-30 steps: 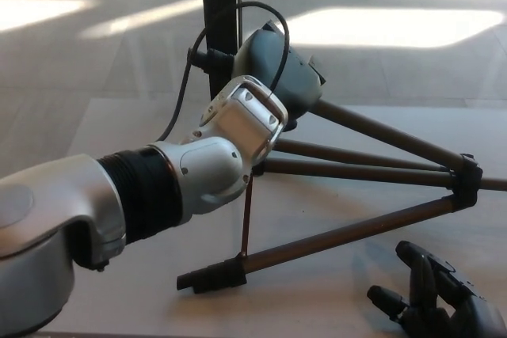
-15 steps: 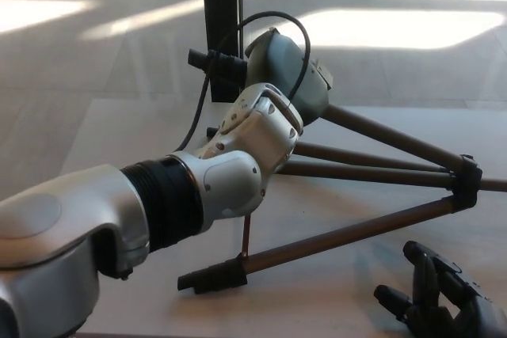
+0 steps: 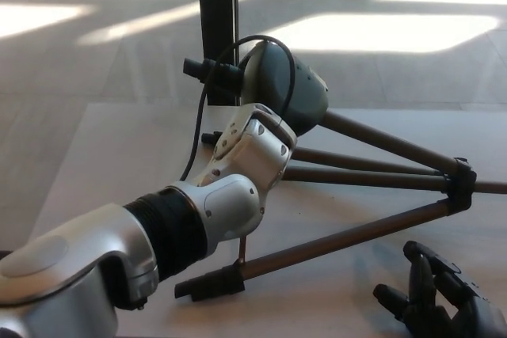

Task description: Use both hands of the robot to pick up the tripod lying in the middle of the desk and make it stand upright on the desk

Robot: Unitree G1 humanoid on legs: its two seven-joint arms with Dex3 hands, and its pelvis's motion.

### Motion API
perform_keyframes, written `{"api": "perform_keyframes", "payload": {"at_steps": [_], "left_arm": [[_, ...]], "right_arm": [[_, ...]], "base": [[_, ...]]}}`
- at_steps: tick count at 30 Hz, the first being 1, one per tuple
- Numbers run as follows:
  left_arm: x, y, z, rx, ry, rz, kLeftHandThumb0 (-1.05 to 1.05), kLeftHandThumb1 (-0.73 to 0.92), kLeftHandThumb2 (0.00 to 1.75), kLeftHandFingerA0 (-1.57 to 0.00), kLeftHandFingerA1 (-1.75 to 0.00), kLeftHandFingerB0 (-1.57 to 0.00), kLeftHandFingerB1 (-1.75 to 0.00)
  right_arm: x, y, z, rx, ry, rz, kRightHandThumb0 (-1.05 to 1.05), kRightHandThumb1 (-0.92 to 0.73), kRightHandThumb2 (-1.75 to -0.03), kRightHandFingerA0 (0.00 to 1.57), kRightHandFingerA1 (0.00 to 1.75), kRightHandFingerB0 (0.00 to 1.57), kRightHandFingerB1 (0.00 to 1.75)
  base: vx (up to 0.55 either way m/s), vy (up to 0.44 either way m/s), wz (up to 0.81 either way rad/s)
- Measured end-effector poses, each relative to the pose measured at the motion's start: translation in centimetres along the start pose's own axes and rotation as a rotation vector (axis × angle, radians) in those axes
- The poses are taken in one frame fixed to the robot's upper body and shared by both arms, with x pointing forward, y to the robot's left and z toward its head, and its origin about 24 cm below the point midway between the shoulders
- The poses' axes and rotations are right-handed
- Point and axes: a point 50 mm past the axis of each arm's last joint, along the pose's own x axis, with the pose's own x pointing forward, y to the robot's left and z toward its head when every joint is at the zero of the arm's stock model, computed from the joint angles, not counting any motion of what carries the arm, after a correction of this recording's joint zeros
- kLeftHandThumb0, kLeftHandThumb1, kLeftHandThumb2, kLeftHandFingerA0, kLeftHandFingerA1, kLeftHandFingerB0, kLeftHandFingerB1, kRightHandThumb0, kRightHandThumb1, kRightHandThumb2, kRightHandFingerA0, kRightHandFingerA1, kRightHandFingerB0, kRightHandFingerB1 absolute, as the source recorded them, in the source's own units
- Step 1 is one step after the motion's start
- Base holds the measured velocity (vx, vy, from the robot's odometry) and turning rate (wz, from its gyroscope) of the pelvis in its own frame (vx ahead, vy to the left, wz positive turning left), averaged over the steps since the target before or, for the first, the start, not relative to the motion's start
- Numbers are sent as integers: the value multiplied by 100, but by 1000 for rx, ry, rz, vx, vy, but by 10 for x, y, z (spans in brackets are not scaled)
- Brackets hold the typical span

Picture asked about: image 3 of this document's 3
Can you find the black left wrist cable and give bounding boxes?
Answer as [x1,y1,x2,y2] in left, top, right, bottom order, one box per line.
[179,34,296,183]

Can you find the black vertical pole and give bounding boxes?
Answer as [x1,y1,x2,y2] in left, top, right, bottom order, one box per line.
[196,0,239,107]

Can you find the brown black camera tripod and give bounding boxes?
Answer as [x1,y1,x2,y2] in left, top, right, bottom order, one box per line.
[173,57,507,302]

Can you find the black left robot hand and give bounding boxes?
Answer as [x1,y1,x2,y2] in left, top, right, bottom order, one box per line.
[238,40,330,138]

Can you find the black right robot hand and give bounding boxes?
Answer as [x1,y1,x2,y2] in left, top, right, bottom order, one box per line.
[372,239,507,338]

